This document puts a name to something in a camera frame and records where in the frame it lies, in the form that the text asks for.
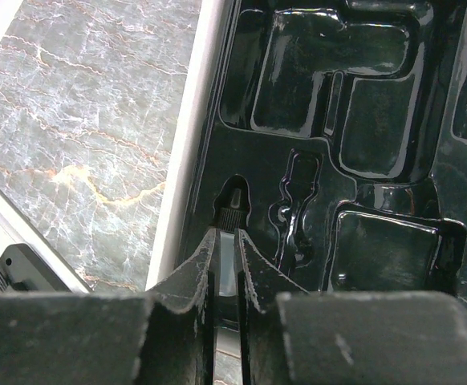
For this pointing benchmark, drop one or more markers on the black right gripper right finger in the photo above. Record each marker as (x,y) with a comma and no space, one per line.
(292,336)

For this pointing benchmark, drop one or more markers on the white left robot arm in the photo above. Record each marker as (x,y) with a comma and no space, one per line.
(21,269)

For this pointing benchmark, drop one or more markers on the white cardboard clipper box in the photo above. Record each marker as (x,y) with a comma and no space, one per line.
(211,26)

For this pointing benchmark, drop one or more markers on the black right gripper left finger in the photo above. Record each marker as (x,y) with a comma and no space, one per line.
(163,336)

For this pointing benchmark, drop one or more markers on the black plastic box tray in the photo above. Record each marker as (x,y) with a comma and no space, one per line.
(337,132)

